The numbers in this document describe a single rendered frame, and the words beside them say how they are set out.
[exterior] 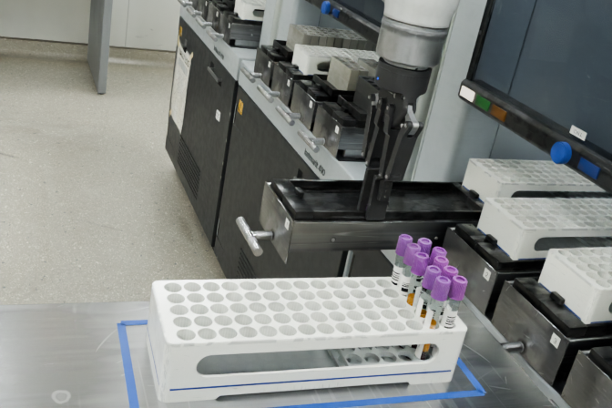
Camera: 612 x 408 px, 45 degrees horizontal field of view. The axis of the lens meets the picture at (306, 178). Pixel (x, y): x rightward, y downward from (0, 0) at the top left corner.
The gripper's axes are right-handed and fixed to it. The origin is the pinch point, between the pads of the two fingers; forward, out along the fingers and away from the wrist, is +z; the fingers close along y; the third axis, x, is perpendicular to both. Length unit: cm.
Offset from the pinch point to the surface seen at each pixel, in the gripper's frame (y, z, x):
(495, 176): 2.1, -2.4, -22.6
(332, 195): 7.2, 3.8, 3.1
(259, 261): 70, 53, -12
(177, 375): -38, 0, 37
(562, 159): -16.8, -13.3, -16.7
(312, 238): -2.2, 6.2, 9.7
